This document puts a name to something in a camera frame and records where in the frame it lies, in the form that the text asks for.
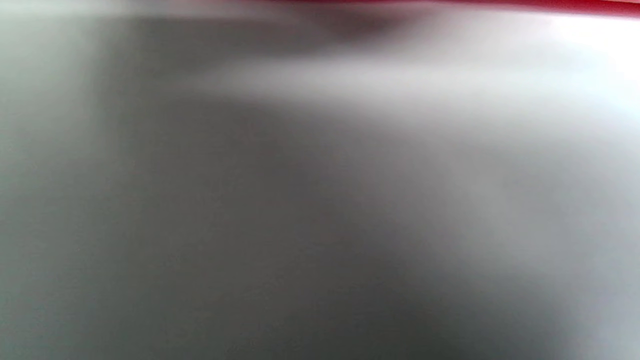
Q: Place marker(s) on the pink paper sheet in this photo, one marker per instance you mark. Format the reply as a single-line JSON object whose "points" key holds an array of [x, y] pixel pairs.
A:
{"points": [[550, 5]]}

